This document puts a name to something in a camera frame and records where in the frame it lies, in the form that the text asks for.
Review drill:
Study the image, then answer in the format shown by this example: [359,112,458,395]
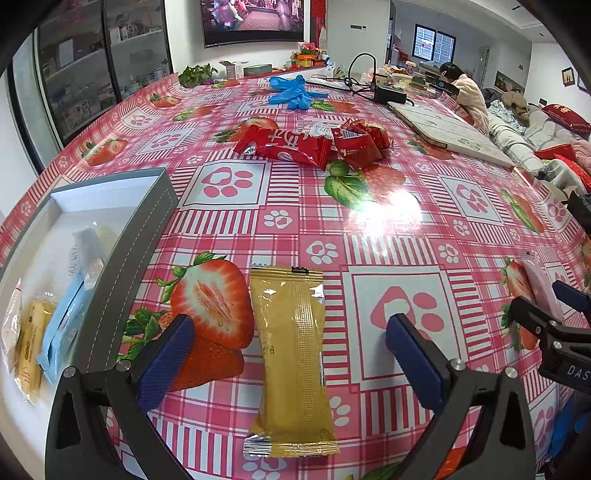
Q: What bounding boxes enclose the black cable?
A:
[344,53,377,93]

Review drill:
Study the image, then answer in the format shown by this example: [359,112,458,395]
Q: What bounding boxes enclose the blue disposable gloves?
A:
[268,75,331,110]

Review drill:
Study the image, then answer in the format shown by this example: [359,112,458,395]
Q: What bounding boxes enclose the white folding board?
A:
[387,100,515,168]

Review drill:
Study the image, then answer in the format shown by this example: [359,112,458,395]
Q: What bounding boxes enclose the large red snack packet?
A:
[233,124,333,169]

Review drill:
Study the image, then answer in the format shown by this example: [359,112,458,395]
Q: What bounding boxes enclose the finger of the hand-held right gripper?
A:
[509,295,573,342]
[551,280,591,319]

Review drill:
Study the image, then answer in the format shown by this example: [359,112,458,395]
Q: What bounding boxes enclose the black power adapter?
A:
[373,83,408,104]

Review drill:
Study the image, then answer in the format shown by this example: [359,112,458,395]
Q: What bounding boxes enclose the black bag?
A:
[567,189,591,227]

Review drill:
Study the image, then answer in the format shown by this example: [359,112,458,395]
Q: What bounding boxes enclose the wall television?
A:
[201,0,306,48]

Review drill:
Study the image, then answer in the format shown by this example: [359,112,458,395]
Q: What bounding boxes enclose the light blue snack packet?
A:
[36,272,100,384]

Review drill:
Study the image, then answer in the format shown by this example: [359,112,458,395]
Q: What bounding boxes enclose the small red snack packet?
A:
[344,117,393,151]
[330,129,384,171]

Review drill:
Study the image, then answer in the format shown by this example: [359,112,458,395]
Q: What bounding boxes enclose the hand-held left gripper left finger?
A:
[45,314,195,480]

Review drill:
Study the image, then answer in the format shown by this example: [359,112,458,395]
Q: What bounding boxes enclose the clear yellow cookie packet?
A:
[0,277,58,407]

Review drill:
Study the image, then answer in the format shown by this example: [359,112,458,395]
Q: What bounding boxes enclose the red embroidered cushion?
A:
[540,104,591,134]

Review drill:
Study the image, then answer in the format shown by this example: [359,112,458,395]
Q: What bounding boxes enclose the glass door display cabinet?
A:
[34,0,174,146]

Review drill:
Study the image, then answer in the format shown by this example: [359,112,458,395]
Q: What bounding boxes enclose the dark framed window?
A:
[412,24,457,63]

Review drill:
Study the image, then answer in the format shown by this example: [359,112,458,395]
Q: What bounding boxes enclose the grey box with white inside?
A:
[0,167,179,416]

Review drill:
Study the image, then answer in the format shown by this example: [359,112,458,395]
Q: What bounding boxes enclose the grey fabric sofa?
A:
[489,92,591,185]

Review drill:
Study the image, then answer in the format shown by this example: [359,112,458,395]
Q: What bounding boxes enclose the pink strawberry print tablecloth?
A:
[0,71,591,480]

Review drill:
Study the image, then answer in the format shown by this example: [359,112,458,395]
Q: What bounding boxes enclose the pink long snack packet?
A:
[519,251,566,324]

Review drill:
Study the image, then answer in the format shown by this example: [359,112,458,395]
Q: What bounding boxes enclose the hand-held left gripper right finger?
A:
[385,313,536,480]

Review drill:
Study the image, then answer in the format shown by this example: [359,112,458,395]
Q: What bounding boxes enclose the gold snack packet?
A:
[243,264,340,459]

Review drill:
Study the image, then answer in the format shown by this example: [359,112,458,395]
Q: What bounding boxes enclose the green potted plant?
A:
[178,65,218,88]

